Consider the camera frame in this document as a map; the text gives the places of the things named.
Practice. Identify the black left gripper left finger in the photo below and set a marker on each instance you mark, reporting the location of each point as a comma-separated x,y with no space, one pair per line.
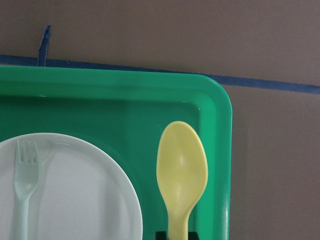
161,235

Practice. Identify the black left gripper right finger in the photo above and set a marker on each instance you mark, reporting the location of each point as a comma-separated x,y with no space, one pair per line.
193,235

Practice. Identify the yellow plastic spoon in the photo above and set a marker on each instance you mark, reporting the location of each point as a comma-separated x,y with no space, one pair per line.
182,175

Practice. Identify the white round plate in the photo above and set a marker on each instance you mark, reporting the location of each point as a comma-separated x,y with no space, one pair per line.
83,194

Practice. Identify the green plastic tray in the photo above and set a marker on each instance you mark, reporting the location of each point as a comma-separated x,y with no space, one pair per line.
124,113

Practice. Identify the pale green plastic fork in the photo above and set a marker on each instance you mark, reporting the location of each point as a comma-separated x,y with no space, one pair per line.
25,182

